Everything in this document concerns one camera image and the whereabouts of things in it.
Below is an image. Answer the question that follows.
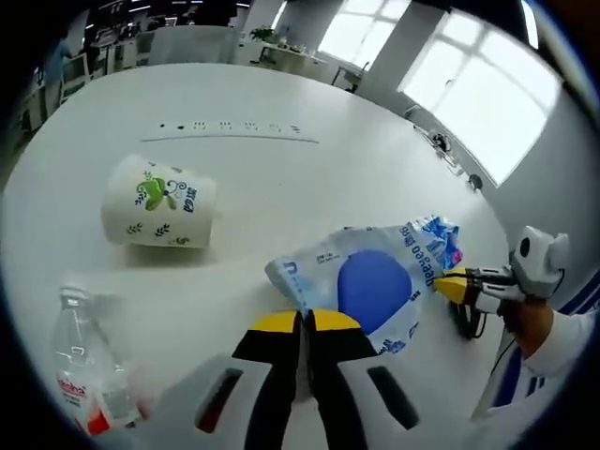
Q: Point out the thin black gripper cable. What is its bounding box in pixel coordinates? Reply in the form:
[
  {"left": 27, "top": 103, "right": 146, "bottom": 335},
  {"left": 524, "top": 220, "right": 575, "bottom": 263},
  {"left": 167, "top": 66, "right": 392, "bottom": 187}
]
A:
[{"left": 489, "top": 327, "right": 519, "bottom": 381}]

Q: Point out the short ceiling light strip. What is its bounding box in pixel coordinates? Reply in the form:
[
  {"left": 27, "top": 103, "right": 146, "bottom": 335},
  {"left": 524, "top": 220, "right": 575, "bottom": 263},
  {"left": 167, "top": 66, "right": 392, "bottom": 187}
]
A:
[{"left": 519, "top": 0, "right": 541, "bottom": 52}]

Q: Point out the white table socket strip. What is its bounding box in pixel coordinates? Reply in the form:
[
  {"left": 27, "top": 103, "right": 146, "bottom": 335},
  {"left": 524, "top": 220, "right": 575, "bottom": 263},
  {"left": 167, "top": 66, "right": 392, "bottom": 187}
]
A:
[{"left": 140, "top": 118, "right": 321, "bottom": 144}]

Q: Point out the distant white desk clutter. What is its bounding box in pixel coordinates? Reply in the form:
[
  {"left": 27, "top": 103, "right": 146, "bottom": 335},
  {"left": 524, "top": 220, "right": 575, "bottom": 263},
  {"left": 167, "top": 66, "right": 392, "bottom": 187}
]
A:
[{"left": 412, "top": 123, "right": 466, "bottom": 178}]

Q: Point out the white desk partition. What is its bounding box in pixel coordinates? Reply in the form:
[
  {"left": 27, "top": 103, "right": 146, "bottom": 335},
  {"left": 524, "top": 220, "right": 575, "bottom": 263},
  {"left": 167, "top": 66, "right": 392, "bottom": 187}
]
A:
[{"left": 149, "top": 24, "right": 238, "bottom": 66}]

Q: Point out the small blue plastic packet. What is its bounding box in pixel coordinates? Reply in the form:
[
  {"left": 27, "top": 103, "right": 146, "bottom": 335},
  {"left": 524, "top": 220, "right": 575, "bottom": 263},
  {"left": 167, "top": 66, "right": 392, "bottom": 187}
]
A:
[{"left": 413, "top": 214, "right": 465, "bottom": 274}]

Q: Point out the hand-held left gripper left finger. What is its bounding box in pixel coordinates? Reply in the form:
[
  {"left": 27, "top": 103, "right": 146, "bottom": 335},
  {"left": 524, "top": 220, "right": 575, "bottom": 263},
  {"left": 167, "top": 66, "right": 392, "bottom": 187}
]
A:
[{"left": 154, "top": 308, "right": 304, "bottom": 450}]

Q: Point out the white office desk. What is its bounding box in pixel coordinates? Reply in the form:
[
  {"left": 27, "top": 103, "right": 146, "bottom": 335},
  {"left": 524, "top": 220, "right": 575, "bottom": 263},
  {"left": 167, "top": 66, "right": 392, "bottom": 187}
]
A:
[{"left": 236, "top": 40, "right": 330, "bottom": 77}]

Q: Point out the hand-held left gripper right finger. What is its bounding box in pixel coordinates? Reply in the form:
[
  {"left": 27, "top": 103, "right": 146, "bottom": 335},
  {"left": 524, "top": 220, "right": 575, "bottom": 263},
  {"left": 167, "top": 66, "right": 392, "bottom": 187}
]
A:
[{"left": 304, "top": 307, "right": 451, "bottom": 450}]

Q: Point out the white paper cup green print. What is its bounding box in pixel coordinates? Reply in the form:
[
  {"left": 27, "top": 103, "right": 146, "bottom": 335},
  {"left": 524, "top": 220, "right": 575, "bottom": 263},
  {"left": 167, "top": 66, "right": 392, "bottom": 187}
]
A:
[{"left": 99, "top": 154, "right": 224, "bottom": 250}]

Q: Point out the clear plastic water bottle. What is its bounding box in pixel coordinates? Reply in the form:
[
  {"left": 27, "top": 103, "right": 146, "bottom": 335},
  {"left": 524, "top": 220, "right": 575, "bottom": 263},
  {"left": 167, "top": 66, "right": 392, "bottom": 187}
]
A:
[{"left": 50, "top": 282, "right": 152, "bottom": 438}]

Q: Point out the clear bag with blue disc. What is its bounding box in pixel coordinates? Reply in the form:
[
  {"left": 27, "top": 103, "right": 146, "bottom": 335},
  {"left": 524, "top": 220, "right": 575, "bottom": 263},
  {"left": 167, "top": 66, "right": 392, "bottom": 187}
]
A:
[{"left": 263, "top": 223, "right": 447, "bottom": 356}]

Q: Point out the white office chair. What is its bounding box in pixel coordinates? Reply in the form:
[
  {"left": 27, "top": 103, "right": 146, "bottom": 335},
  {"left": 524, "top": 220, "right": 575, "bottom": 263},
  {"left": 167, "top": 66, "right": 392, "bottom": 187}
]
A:
[
  {"left": 135, "top": 32, "right": 157, "bottom": 68},
  {"left": 60, "top": 52, "right": 91, "bottom": 96}
]

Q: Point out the person's right hand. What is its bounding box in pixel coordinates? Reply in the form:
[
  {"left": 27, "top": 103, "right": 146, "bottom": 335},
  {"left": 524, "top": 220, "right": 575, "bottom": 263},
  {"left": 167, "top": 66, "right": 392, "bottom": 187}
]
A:
[{"left": 501, "top": 299, "right": 557, "bottom": 360}]

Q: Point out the narrow bright window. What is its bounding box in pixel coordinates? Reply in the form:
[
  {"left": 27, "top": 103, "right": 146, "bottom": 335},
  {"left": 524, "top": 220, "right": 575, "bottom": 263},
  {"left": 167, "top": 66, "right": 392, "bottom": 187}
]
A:
[{"left": 318, "top": 0, "right": 413, "bottom": 72}]

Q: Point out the black metal cart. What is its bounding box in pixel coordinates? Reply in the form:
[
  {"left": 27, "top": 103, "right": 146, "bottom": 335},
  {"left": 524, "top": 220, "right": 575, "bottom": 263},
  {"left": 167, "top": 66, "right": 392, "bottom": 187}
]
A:
[{"left": 333, "top": 65, "right": 366, "bottom": 94}]

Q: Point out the wide bright window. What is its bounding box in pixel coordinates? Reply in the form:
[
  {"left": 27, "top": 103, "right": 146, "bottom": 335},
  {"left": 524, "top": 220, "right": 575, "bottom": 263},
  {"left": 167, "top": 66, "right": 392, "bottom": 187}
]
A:
[{"left": 397, "top": 10, "right": 564, "bottom": 188}]

